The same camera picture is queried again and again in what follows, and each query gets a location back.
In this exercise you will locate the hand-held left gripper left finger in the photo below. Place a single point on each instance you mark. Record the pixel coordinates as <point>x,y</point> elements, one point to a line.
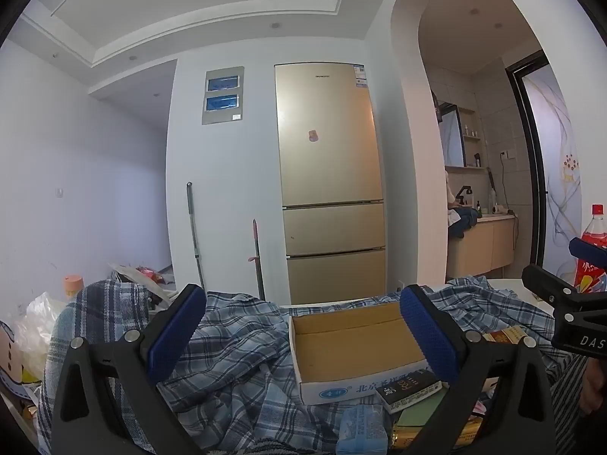
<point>174,334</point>

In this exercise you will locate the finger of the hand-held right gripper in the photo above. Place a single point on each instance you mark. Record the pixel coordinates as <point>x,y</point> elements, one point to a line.
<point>545,282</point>
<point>588,250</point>

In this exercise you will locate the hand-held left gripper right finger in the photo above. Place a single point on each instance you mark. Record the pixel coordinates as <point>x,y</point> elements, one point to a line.
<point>429,336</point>

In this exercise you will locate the cardboard box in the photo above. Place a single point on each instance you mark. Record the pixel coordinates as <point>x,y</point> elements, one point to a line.
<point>355,341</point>

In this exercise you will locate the yellow packet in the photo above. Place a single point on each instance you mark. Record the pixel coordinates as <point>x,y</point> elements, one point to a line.
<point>403,437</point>

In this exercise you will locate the blue tissue packet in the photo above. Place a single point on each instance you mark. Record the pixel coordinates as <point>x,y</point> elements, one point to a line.
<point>360,431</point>

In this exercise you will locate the red soda bottle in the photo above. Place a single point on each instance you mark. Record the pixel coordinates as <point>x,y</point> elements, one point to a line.
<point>593,237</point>

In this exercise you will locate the red trash pile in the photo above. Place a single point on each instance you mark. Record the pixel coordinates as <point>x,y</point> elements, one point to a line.
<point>149,275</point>

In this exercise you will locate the red gold box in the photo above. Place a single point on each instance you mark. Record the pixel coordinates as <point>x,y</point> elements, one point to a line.
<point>503,335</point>

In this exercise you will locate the grey striped cloth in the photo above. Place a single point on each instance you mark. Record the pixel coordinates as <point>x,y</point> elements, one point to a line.
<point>569,398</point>

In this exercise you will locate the blue plaid shirt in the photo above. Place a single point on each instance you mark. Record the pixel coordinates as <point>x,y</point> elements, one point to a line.
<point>237,365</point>

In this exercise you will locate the wooden vanity cabinet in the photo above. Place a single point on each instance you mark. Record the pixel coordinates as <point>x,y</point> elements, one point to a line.
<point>479,249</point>

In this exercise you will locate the crumpled printed bag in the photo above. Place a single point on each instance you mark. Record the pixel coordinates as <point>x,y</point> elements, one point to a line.
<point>125,277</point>

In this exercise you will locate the hair dryer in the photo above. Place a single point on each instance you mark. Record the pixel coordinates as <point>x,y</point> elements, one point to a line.
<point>500,210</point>

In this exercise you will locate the floral glass door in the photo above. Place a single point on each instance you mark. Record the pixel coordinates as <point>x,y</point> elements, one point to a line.
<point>555,161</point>

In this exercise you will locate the dark clothes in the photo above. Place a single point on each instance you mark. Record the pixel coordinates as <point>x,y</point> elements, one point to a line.
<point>464,220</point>

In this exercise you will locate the orange capped bottle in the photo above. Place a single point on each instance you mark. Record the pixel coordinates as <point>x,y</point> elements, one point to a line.
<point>74,285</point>

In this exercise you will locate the black faucet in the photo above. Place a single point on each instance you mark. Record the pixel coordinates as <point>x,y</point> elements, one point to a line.
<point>464,194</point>

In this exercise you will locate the white plastic bag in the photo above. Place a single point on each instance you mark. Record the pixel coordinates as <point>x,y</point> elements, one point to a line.
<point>38,327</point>

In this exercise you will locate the printed cardboard carton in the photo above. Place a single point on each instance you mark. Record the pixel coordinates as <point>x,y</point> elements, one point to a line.
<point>9,355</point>

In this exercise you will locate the bathroom mirror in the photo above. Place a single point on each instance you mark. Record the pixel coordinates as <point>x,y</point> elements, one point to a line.
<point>453,135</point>

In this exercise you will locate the gold refrigerator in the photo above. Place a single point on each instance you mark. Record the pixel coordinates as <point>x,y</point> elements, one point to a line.
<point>327,175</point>

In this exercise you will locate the pink fridge sticker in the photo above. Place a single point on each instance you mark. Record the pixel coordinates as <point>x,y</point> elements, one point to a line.
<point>313,135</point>

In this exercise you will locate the grey electrical panel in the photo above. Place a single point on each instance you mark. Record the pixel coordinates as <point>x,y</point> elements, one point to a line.
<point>223,97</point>

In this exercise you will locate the fridge energy label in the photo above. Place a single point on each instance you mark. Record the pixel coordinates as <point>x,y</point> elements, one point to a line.
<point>361,76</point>

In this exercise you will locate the wall power socket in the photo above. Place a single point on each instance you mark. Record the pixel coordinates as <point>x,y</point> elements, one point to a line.
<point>508,154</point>

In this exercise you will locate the bathroom wall shelf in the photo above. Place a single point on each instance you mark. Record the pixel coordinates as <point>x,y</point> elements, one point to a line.
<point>472,137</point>

